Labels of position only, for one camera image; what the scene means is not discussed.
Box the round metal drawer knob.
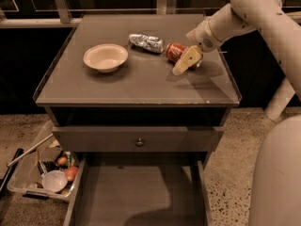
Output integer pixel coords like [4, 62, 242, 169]
[135, 137, 144, 147]

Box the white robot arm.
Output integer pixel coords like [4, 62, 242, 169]
[172, 0, 301, 226]

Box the metal window railing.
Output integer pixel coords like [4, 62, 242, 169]
[0, 0, 301, 34]

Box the red apple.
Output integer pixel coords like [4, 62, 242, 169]
[65, 167, 78, 182]

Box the orange fruit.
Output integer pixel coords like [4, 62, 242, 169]
[57, 156, 68, 167]

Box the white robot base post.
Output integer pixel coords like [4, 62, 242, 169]
[264, 78, 295, 121]

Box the grey metal rod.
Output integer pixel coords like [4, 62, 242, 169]
[7, 134, 53, 168]

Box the crumpled silver foil bag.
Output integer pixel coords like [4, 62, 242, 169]
[128, 33, 164, 54]

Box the red coke can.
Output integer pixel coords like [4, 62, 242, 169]
[166, 42, 188, 63]

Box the grey drawer cabinet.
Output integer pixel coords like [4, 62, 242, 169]
[33, 13, 243, 226]

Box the white paper bowl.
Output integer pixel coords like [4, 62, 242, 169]
[83, 44, 128, 73]

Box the dark snack packet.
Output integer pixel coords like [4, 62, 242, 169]
[38, 161, 58, 177]

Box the small white plastic bowl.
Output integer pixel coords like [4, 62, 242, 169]
[42, 170, 68, 193]

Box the open grey middle drawer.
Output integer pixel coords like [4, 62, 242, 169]
[63, 152, 213, 226]

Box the black flat bar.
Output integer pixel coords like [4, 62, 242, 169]
[0, 148, 24, 198]

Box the clear plastic storage bin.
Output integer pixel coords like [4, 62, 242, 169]
[8, 121, 78, 202]

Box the grey top drawer front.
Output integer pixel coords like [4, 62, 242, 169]
[53, 126, 224, 153]

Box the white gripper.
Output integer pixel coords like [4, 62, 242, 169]
[172, 20, 223, 75]

